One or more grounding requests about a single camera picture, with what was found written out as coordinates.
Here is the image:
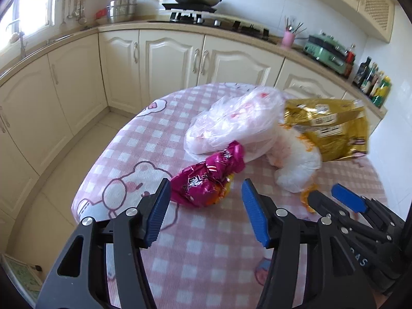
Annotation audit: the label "gold snack bag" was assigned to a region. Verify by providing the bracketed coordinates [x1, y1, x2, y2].
[283, 98, 369, 162]

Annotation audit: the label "dark wine bottle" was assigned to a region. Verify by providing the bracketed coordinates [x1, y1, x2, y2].
[353, 57, 371, 88]

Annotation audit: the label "yellow-cap oil bottle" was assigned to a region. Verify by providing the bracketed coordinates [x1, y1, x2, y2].
[370, 71, 385, 102]

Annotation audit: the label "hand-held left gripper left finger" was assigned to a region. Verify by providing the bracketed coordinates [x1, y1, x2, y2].
[35, 178, 172, 309]

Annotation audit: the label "hanging metal skimmer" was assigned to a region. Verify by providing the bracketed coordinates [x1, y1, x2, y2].
[73, 0, 88, 25]

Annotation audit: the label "red-label dark bottle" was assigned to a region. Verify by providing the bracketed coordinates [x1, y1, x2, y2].
[344, 43, 356, 78]

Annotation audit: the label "black glass gas hob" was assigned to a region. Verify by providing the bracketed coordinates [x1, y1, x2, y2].
[148, 10, 278, 45]

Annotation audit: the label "white bag orange print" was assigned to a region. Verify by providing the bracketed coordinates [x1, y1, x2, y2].
[267, 129, 322, 214]

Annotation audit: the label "pink checked tablecloth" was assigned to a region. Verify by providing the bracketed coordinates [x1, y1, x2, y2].
[71, 82, 388, 309]

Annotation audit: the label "white shelf green liner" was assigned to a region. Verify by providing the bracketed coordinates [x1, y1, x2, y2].
[1, 253, 44, 306]

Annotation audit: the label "magenta foil wrapper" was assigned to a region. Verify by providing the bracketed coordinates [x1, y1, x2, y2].
[169, 141, 246, 208]

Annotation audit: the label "beige kitchen countertop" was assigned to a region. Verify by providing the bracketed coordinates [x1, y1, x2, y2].
[0, 18, 388, 116]

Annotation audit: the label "cream base kitchen cabinets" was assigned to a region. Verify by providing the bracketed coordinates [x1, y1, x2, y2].
[0, 27, 388, 242]

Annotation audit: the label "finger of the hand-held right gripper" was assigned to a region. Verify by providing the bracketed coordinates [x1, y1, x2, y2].
[331, 183, 406, 232]
[307, 190, 387, 245]

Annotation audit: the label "clear plastic bag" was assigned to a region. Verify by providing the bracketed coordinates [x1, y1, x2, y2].
[185, 87, 287, 163]

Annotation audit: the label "sliding kitchen window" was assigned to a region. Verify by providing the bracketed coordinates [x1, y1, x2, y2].
[0, 0, 58, 49]

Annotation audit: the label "green bottle yellow label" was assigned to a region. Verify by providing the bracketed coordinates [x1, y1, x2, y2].
[373, 75, 392, 108]

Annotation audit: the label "steel sink faucet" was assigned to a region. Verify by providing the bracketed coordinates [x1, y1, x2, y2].
[6, 19, 28, 60]

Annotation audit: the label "stainless steel steamer pot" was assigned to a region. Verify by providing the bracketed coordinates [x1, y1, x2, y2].
[106, 0, 138, 24]

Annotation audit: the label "green electric cooker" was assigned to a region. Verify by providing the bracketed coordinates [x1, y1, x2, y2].
[303, 31, 355, 74]

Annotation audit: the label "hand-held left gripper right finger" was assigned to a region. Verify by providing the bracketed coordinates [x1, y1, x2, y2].
[241, 179, 377, 309]

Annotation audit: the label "orange wrapper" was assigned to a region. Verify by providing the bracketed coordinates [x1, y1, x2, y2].
[206, 173, 233, 207]

